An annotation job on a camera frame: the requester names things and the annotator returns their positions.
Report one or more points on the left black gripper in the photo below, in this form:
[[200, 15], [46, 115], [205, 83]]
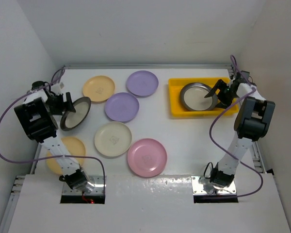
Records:
[[64, 107]]

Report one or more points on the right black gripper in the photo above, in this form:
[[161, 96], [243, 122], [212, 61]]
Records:
[[220, 85]]

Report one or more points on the dark rimmed plate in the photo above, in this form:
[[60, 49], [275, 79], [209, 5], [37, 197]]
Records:
[[73, 120], [193, 97]]

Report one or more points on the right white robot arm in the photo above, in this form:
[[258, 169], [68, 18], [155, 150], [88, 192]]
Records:
[[252, 123]]

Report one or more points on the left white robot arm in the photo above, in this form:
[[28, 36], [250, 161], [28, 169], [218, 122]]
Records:
[[42, 114]]

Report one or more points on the yellow plastic bin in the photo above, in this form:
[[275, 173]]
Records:
[[177, 109]]

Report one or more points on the far orange plate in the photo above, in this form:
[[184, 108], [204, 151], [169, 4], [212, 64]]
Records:
[[98, 88]]

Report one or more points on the orange plate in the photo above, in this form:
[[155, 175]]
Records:
[[98, 88], [75, 147]]

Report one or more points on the near orange plate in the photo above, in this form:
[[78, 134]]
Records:
[[75, 147]]

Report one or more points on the middle purple plate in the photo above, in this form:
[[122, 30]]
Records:
[[122, 107]]

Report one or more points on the purple plate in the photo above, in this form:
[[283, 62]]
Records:
[[142, 83], [122, 107]]

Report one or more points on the cream plate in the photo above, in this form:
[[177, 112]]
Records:
[[113, 139]]

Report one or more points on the far purple plate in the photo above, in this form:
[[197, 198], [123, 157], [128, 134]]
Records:
[[142, 83]]

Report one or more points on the pink plate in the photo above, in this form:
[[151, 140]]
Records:
[[147, 158]]

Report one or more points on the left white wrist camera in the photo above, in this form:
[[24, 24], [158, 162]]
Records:
[[57, 88]]

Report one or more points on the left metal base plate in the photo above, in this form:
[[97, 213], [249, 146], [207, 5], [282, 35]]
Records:
[[97, 188]]

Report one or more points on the metal base plate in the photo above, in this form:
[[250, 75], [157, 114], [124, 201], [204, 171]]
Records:
[[97, 188], [203, 187]]

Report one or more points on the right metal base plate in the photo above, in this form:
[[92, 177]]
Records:
[[203, 187]]

